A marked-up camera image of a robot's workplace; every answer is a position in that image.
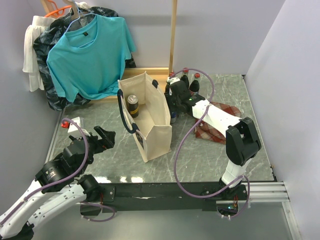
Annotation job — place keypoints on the silver top drink can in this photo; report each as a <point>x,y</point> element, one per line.
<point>133,105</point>

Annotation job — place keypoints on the red plaid cloth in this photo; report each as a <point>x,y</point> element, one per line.
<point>214,119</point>

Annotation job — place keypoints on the turquoise t-shirt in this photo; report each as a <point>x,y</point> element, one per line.
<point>89,61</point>

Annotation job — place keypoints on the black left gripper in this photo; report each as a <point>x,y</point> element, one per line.
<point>107,141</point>

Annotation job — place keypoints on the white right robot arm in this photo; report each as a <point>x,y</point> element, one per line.
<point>242,140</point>

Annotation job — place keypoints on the dark floral patterned shirt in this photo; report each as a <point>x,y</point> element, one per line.
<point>41,48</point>

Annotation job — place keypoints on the light blue wire hanger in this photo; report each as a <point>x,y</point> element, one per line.
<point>77,20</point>

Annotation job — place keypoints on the white hanging garment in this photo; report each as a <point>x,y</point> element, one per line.
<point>41,27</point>

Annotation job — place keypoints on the Coca-Cola glass bottle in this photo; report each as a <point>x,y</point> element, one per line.
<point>195,85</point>
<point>167,83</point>
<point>185,76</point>

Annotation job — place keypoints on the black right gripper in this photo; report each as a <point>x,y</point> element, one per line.
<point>170,97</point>

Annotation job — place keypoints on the orange plastic hanger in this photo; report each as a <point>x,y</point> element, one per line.
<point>52,10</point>

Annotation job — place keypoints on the red tab drink can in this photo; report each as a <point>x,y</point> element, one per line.
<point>173,117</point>

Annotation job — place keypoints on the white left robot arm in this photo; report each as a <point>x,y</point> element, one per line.
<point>60,184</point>

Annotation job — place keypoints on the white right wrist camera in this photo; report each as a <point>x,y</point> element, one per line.
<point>173,80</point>

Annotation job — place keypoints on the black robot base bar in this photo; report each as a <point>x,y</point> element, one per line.
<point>160,196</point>

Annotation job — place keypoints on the aluminium rail profile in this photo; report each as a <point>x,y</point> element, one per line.
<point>268,192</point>

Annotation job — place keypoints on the beige canvas tote bag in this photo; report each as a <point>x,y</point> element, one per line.
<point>151,129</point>

